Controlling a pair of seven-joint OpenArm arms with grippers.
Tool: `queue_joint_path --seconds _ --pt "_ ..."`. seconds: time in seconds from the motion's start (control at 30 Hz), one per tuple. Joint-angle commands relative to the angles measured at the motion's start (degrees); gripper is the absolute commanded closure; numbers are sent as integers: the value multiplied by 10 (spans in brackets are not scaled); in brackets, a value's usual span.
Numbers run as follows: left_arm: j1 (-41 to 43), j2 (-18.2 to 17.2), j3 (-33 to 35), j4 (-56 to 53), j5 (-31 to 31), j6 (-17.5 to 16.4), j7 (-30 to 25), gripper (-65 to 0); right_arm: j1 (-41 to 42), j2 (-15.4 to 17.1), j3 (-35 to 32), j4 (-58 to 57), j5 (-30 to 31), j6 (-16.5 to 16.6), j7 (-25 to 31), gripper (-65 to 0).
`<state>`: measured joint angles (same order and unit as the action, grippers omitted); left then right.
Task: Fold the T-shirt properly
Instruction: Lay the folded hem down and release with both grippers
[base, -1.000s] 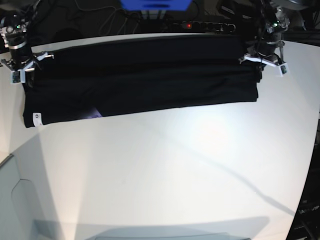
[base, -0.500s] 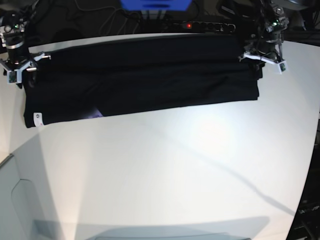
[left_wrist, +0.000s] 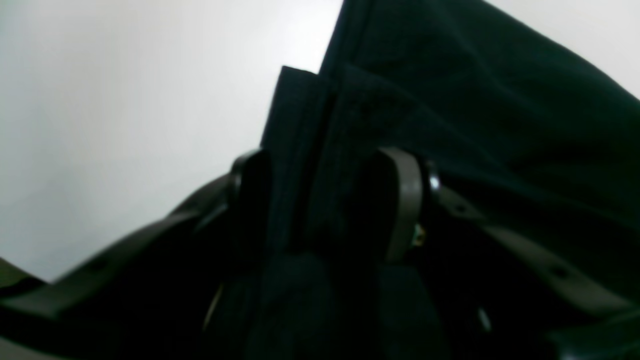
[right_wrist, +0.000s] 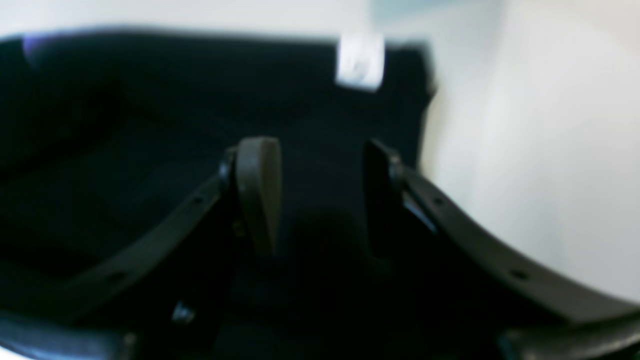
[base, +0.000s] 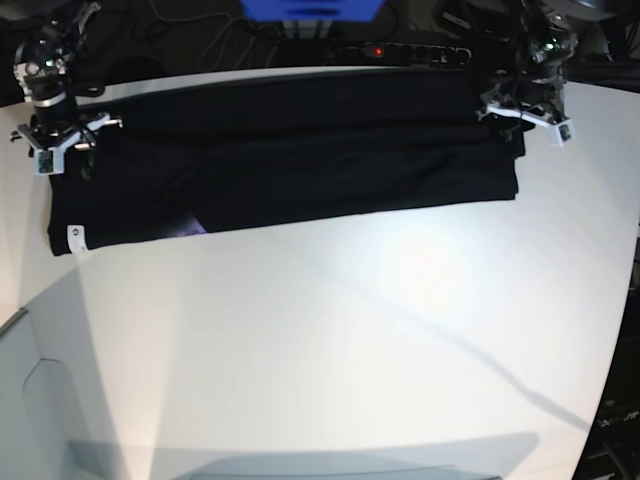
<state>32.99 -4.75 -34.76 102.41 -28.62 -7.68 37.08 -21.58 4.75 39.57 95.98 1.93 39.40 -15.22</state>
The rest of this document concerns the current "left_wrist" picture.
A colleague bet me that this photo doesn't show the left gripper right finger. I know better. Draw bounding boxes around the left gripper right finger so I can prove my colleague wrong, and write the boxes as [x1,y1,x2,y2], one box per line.
[372,146,639,360]

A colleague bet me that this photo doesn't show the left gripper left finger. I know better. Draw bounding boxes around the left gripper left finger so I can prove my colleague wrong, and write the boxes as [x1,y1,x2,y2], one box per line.
[1,149,273,360]

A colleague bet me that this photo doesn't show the black T-shirt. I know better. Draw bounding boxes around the black T-shirt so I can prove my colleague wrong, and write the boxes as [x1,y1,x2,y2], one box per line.
[198,0,639,360]

